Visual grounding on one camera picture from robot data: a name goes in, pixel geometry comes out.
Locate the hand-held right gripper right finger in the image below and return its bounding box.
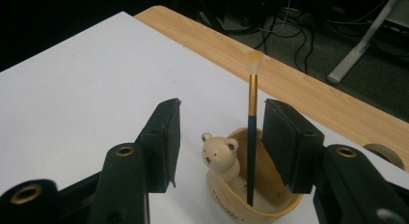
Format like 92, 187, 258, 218
260, 98, 326, 194

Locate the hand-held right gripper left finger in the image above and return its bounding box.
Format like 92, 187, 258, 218
136, 98, 181, 193

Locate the dark-handled makeup brush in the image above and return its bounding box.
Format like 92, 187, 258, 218
246, 50, 264, 208

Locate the tan bear pen holder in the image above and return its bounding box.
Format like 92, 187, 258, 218
201, 126, 305, 224

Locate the light wooden table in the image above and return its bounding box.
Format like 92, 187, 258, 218
134, 5, 409, 172

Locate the white metal stand leg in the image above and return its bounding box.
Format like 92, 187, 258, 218
327, 0, 403, 85

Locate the black cable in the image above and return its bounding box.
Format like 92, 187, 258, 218
254, 14, 316, 74

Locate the white cable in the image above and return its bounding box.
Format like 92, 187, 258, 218
326, 0, 395, 25

